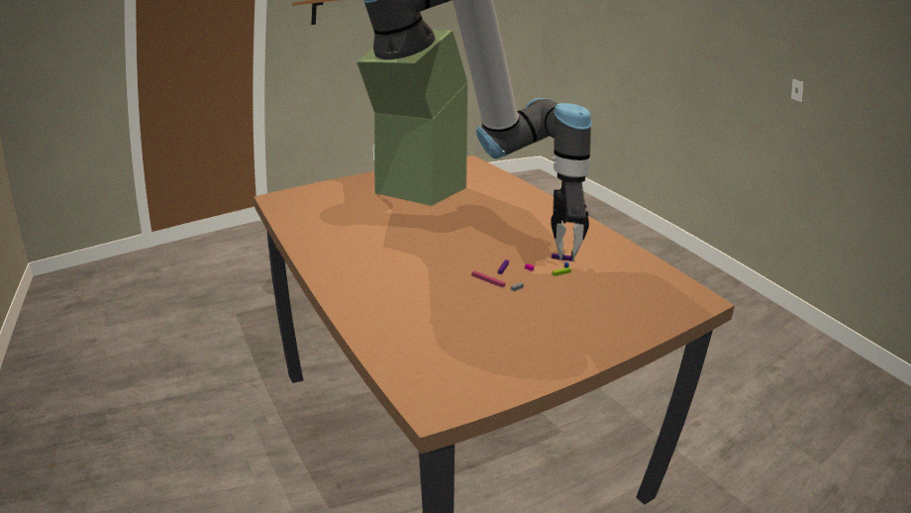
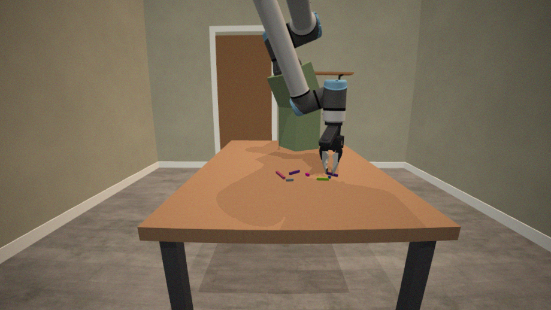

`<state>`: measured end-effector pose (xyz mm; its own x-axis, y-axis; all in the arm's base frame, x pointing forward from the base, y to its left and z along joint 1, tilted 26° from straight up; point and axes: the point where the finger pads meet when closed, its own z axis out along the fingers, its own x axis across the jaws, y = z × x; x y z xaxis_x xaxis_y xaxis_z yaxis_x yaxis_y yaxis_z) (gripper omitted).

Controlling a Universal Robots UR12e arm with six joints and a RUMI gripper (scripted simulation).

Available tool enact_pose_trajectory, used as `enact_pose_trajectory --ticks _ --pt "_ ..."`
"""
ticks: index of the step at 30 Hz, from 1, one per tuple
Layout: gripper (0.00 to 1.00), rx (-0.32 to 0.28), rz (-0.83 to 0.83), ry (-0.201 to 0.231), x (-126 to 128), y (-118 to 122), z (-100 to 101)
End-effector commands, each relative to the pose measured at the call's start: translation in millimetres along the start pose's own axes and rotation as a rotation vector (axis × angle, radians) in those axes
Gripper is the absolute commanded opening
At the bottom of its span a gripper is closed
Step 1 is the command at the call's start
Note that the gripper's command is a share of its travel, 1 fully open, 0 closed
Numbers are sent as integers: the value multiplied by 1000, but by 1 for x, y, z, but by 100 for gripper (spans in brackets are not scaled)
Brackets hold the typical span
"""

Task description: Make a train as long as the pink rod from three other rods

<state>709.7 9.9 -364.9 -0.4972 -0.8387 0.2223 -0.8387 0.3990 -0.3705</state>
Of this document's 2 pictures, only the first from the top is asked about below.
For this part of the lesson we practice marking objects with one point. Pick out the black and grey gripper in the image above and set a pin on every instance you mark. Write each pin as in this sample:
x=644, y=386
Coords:
x=559, y=219

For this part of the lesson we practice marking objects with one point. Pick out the pink rod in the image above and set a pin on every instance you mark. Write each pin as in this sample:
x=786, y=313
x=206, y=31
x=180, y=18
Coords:
x=488, y=279

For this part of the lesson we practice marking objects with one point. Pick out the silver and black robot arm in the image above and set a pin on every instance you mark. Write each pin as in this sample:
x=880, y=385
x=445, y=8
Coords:
x=400, y=31

